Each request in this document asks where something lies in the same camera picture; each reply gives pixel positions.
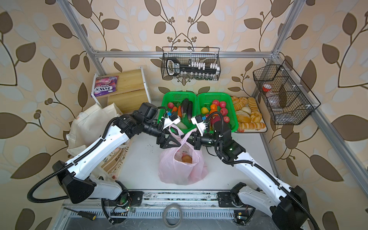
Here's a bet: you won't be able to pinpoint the left green vegetable basket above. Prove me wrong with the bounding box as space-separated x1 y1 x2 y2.
161 92 197 134

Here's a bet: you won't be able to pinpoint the purple eggplant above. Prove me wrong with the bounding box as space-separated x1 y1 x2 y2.
187 101 193 121

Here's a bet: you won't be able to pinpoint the purple Fox's candy bag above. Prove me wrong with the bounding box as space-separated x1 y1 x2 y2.
93 76 118 97

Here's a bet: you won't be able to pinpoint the orange carrot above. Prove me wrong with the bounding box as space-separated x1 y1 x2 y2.
177 106 183 118

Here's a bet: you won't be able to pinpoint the orange fruit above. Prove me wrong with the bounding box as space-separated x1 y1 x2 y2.
209 104 218 114

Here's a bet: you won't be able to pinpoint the grey tape roll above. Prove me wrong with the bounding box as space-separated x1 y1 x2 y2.
162 203 184 229

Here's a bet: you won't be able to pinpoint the brown potato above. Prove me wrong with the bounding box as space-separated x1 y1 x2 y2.
182 155 192 164

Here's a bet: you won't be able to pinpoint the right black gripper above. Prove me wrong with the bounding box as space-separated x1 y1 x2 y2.
182 129 223 151

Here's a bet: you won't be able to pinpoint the cream canvas tote bag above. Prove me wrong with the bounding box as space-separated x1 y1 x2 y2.
66 103 131 180

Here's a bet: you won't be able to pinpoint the black wire basket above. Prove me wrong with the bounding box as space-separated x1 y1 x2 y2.
253 60 321 125
161 46 221 81

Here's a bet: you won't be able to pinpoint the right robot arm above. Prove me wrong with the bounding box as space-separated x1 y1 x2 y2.
190 112 319 230

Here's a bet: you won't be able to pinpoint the black yellow screwdriver left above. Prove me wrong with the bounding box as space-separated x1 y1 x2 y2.
64 207 96 221

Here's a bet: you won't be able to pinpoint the white wooden shelf rack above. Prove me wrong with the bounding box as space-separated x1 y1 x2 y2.
91 67 152 113

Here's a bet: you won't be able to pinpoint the bread tray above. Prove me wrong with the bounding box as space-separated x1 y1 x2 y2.
231 96 267 133

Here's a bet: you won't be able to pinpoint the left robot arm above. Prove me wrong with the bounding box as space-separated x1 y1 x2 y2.
27 103 181 206

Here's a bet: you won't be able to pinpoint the yellow lemon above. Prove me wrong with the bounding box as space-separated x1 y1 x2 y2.
201 107 209 115

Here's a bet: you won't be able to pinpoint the pink plastic grocery bag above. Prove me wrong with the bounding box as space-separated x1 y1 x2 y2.
158 125 209 186

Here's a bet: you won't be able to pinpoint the back black wire basket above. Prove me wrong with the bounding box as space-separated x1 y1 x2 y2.
161 46 221 81

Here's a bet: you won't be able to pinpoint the right black wire basket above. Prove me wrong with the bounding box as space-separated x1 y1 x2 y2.
253 60 321 125

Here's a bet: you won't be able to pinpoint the right green fruit basket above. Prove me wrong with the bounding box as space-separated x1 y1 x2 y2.
196 92 239 132

